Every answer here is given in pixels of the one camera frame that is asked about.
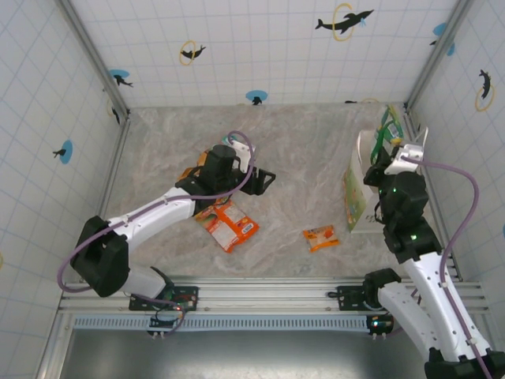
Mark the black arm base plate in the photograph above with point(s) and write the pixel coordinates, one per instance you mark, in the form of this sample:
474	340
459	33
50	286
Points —
349	296
185	298

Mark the green Fox's candy bag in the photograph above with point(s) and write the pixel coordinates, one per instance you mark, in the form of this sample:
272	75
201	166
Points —
225	140

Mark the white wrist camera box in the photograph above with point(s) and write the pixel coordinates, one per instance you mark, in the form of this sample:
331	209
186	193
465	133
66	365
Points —
408	154
241	152

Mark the aluminium corner post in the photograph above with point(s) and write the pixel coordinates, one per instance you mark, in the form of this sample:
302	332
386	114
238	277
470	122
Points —
94	55
438	55

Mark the large orange white snack pack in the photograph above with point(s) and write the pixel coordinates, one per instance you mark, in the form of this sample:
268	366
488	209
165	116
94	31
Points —
233	229

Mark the orange red green snack bag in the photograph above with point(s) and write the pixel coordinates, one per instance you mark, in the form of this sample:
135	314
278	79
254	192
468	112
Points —
202	157

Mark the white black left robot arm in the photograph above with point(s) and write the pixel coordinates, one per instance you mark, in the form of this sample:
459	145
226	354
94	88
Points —
158	213

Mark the white paper bag green print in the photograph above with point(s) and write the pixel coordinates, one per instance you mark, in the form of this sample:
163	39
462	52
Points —
355	197

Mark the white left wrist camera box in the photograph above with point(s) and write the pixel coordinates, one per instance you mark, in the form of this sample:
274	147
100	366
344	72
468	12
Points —
241	152

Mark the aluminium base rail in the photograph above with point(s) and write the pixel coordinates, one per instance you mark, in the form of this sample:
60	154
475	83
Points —
268	294

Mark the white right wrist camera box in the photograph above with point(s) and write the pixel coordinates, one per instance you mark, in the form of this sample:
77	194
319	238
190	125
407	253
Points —
408	154

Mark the small orange snack packet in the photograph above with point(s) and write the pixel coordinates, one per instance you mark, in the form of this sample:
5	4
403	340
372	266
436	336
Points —
321	238

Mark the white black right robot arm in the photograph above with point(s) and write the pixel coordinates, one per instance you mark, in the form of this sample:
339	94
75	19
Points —
426	284

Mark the green yellow snack bag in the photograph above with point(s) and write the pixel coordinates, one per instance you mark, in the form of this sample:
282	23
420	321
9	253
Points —
388	122

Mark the blue dolphin wall sticker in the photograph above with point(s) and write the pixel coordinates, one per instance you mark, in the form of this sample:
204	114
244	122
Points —
451	49
440	29
256	95
67	152
118	75

